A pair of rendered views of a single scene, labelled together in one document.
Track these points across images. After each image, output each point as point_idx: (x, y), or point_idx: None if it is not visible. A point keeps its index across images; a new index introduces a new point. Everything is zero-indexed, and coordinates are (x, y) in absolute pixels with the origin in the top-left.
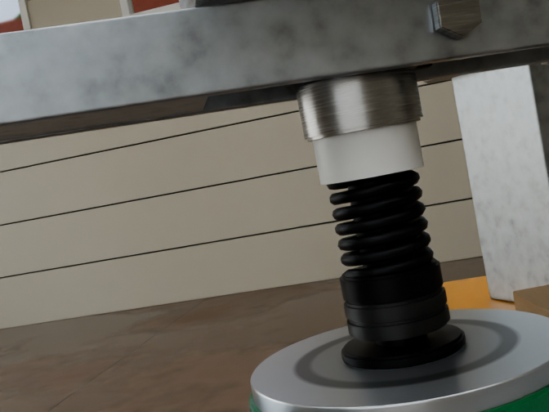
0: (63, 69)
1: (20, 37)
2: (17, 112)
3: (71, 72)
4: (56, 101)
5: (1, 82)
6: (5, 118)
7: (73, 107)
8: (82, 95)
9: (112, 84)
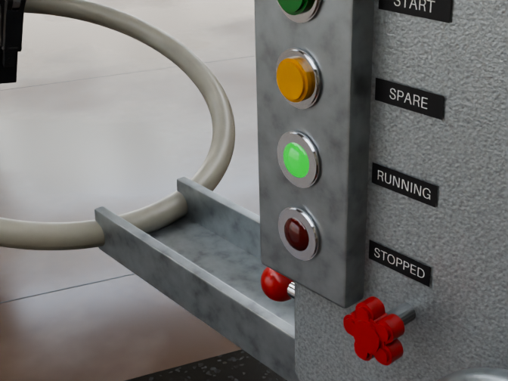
0: (267, 344)
1: (252, 314)
2: (246, 348)
3: (270, 348)
4: (261, 356)
5: (241, 329)
6: (240, 346)
7: (268, 365)
8: (273, 363)
9: (286, 369)
